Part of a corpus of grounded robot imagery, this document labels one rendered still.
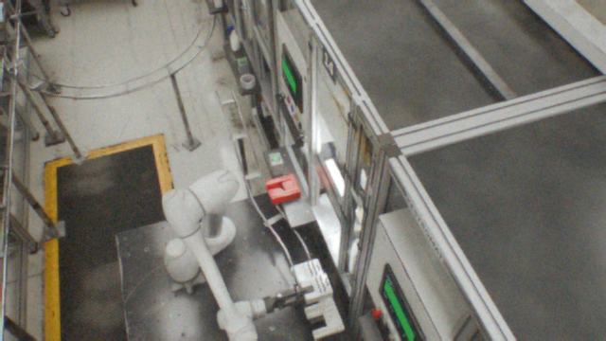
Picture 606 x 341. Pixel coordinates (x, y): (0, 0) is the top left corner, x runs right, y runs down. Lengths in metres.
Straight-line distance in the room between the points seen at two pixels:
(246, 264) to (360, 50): 1.43
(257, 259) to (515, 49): 1.66
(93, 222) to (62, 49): 2.25
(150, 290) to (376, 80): 1.70
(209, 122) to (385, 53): 2.82
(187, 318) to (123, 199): 1.60
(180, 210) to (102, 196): 2.14
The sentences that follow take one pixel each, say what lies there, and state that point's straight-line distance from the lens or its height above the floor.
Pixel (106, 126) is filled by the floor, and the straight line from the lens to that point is 4.56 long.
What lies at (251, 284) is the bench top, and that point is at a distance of 2.62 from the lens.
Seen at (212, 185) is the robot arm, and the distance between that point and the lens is 1.97.
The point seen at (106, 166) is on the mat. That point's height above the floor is 0.01.
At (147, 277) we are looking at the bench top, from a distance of 2.76.
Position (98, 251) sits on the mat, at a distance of 3.77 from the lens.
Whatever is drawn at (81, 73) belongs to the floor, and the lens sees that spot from 5.21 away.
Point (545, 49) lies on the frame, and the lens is 1.86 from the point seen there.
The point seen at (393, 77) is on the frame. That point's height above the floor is 2.01.
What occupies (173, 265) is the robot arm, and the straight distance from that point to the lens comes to 2.50.
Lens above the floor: 3.04
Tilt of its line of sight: 51 degrees down
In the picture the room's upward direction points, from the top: 1 degrees counter-clockwise
